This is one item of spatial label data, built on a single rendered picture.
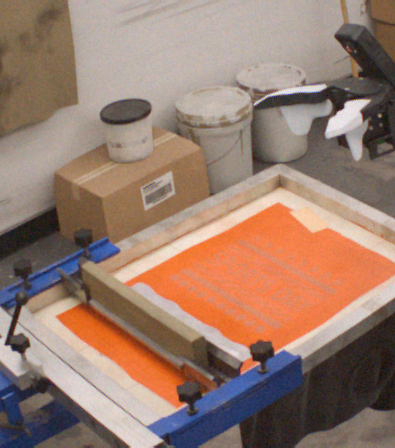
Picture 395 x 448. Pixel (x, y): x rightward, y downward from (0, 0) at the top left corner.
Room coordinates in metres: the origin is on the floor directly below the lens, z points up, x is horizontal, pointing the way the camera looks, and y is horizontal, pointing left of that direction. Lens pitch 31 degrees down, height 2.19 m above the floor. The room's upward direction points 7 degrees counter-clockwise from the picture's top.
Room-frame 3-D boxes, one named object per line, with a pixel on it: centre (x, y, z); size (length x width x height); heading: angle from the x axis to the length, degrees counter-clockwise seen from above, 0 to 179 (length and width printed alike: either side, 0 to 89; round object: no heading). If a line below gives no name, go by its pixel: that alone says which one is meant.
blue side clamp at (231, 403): (1.43, -0.01, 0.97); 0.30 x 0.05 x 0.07; 125
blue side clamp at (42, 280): (1.89, 0.32, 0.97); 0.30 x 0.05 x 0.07; 125
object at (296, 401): (1.68, -0.19, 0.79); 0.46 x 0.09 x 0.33; 125
